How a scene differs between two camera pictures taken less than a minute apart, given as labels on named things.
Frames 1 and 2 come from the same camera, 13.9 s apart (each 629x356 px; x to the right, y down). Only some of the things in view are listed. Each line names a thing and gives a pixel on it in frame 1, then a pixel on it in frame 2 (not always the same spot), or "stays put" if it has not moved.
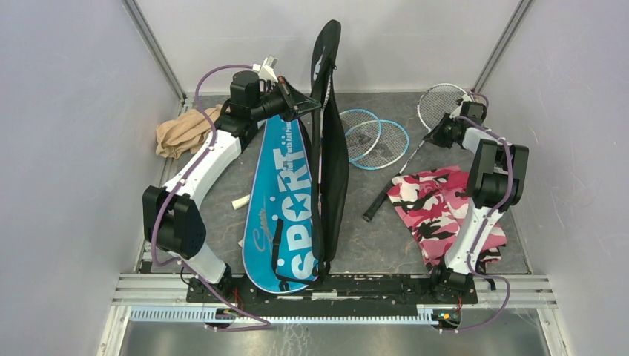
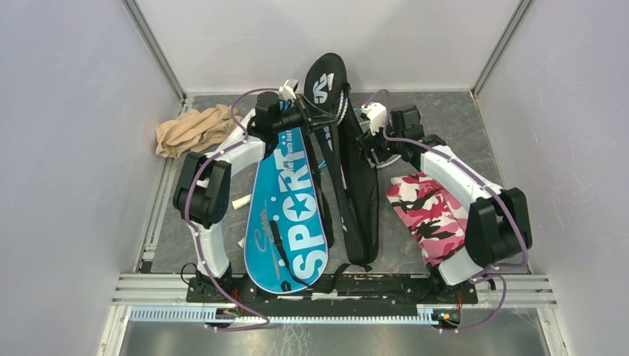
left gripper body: (285, 105) -> (302, 119)
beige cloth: (185, 133) stays put
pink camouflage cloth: (435, 204) stays put
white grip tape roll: (240, 202) stays put
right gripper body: (441, 136) -> (383, 147)
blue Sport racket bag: (279, 221) stays put
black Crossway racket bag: (331, 150) -> (348, 168)
